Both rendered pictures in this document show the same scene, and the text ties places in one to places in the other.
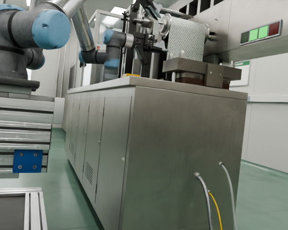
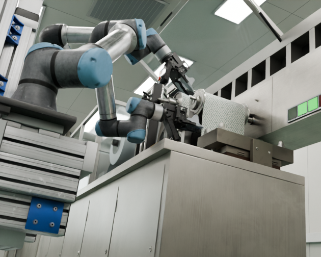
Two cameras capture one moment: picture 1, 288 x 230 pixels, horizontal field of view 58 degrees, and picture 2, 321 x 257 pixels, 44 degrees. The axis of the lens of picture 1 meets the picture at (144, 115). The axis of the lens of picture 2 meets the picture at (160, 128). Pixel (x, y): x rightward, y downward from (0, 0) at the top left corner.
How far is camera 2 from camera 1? 43 cm
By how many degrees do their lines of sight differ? 23
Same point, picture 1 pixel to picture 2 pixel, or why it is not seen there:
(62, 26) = (106, 65)
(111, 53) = (137, 122)
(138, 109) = (174, 179)
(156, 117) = (195, 191)
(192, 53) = not seen: hidden behind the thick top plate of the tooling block
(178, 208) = not seen: outside the picture
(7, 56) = (43, 91)
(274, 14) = not seen: outside the picture
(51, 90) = not seen: hidden behind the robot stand
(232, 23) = (276, 101)
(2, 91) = (33, 125)
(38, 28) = (85, 61)
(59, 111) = (90, 156)
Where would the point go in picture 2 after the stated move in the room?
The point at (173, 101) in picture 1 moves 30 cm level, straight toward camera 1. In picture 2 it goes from (215, 175) to (222, 148)
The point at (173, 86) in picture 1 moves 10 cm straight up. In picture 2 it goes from (215, 157) to (217, 132)
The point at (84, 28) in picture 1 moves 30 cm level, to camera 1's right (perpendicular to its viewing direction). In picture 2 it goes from (108, 92) to (180, 101)
